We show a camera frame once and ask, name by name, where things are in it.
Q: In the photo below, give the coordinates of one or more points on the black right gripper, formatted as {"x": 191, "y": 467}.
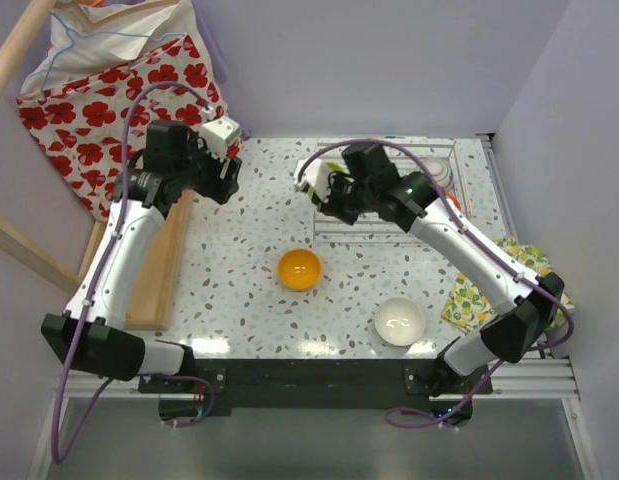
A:
{"x": 331, "y": 207}

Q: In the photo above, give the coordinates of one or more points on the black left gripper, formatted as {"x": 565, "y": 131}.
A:
{"x": 225, "y": 181}

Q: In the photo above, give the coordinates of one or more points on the lime green bowl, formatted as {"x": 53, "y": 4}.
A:
{"x": 317, "y": 177}

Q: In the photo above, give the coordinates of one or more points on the blue white ceramic bowl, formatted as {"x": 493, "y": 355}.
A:
{"x": 441, "y": 172}

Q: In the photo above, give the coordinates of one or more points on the white wire dish rack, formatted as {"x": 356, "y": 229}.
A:
{"x": 438, "y": 230}

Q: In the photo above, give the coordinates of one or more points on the red orange plastic bowl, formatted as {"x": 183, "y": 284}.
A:
{"x": 454, "y": 201}

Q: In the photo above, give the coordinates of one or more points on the yellow orange plastic bowl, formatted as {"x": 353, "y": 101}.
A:
{"x": 299, "y": 269}

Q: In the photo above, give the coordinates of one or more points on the white plastic bowl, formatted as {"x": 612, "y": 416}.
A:
{"x": 400, "y": 322}

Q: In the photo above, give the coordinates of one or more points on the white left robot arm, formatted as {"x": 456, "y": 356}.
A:
{"x": 89, "y": 335}

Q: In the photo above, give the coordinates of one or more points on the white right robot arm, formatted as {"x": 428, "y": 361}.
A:
{"x": 525, "y": 302}

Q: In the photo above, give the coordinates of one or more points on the red poppy print bag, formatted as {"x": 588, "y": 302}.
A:
{"x": 91, "y": 128}

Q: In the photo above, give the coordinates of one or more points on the white cloth bag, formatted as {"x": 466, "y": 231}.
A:
{"x": 92, "y": 18}

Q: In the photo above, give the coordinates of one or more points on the wooden tray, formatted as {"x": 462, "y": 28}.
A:
{"x": 159, "y": 270}

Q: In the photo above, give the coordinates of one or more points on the lemon print cloth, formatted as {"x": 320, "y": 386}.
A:
{"x": 467, "y": 309}

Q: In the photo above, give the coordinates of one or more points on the wooden beam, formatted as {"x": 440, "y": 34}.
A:
{"x": 23, "y": 249}

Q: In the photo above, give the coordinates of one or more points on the wooden pole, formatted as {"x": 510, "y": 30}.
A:
{"x": 21, "y": 37}

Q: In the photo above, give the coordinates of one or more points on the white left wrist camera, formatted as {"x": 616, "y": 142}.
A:
{"x": 221, "y": 137}

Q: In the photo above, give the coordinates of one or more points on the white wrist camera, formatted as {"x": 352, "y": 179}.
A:
{"x": 298, "y": 183}
{"x": 221, "y": 137}

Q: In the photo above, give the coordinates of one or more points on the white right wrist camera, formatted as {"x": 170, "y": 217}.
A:
{"x": 298, "y": 183}

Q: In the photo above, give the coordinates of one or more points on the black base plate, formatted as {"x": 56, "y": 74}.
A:
{"x": 220, "y": 386}

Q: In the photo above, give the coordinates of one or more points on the aluminium rail frame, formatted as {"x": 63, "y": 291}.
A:
{"x": 227, "y": 312}

